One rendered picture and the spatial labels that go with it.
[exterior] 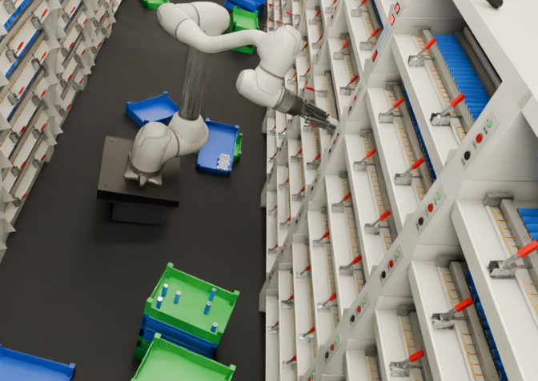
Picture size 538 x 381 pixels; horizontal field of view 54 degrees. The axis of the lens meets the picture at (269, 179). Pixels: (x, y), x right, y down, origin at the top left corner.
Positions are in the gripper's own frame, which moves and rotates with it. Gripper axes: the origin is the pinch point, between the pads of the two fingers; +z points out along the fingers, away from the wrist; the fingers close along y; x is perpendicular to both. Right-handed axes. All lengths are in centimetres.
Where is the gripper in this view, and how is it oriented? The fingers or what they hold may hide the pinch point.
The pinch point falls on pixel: (335, 125)
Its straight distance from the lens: 204.9
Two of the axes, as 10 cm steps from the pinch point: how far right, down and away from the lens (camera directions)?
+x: -5.0, 6.5, 5.7
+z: 8.7, 3.6, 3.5
